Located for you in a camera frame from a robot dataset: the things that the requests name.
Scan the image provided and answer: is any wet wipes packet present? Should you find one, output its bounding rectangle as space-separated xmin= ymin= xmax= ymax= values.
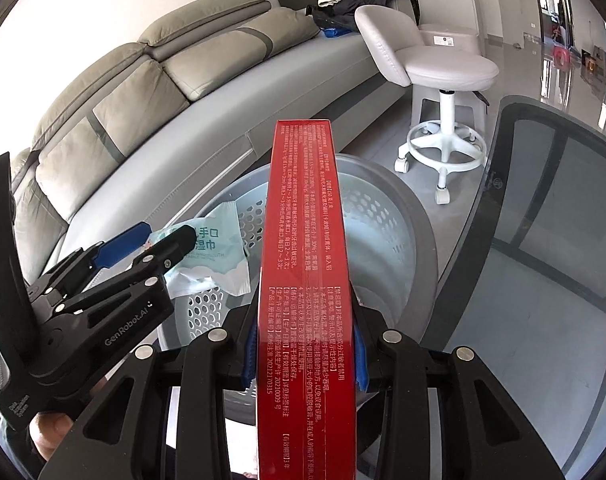
xmin=146 ymin=202 xmax=251 ymax=299

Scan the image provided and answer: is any red toothpaste box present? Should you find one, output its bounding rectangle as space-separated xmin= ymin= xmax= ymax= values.
xmin=256 ymin=120 xmax=357 ymax=479

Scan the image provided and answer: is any grey perforated trash bin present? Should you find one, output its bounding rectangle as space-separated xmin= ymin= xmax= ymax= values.
xmin=160 ymin=153 xmax=440 ymax=426

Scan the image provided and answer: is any person's left hand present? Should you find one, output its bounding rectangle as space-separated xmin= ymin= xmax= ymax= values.
xmin=30 ymin=413 xmax=74 ymax=460

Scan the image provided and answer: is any grey sofa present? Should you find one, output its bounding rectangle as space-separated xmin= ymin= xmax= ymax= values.
xmin=11 ymin=0 xmax=403 ymax=281

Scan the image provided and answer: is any black glass coffee table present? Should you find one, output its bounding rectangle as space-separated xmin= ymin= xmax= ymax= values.
xmin=422 ymin=96 xmax=606 ymax=479

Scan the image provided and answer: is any white swivel stool chair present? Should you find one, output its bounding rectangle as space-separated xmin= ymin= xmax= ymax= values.
xmin=355 ymin=4 xmax=499 ymax=205

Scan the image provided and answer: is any pile of clothes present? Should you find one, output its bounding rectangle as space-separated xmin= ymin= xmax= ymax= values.
xmin=305 ymin=0 xmax=420 ymax=32

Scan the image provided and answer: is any white plastic step stool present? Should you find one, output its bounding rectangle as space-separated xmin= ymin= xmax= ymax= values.
xmin=419 ymin=24 xmax=482 ymax=55

